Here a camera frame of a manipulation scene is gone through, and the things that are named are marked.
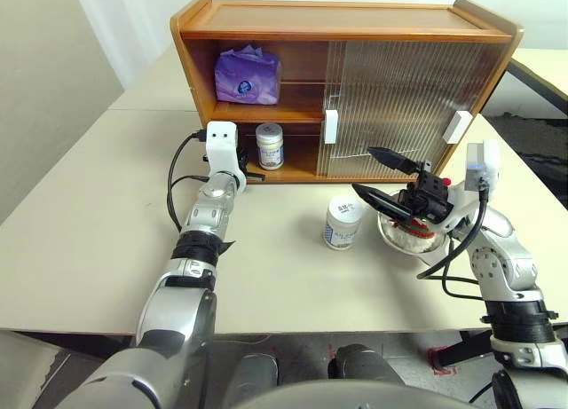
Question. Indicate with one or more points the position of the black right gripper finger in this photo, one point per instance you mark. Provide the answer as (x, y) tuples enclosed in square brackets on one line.
[(381, 200), (395, 160)]

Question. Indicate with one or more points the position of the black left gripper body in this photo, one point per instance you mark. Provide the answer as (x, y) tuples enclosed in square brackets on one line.
[(244, 160)]

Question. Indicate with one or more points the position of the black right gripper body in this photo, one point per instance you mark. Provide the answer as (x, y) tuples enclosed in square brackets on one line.
[(428, 196)]

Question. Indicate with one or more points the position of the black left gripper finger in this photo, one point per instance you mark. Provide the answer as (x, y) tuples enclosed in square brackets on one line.
[(256, 177)]

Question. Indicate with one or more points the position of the white labelled jar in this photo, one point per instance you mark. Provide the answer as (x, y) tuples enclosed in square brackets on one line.
[(270, 147), (344, 225)]

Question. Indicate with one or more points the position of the purple tissue pack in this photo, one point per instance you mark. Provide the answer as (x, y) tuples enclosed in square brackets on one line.
[(244, 78)]

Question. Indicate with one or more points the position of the ribbed glass sliding door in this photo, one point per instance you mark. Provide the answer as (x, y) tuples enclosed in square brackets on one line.
[(333, 72), (421, 94)]

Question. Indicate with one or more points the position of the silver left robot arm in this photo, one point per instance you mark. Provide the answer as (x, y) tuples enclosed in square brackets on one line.
[(208, 205)]

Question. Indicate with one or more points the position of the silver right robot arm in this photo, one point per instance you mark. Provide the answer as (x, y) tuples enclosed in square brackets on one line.
[(492, 258)]

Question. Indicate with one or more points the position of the wooden cabinet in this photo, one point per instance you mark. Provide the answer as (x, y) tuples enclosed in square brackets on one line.
[(333, 21)]

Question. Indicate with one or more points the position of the white plush toy green hat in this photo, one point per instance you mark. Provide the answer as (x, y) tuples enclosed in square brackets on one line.
[(408, 238)]

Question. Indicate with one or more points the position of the black table leg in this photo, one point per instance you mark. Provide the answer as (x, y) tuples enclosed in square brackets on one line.
[(466, 351)]

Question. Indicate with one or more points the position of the dark grey rounded shape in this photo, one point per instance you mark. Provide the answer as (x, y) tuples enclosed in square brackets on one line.
[(364, 367), (253, 375)]

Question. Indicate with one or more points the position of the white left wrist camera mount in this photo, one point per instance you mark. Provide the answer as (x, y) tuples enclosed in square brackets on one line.
[(222, 143)]

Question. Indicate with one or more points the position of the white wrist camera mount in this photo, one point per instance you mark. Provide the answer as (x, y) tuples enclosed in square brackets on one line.
[(490, 160), (222, 143)]

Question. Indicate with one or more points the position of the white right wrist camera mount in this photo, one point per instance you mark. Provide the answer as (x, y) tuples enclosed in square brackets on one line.
[(490, 160)]

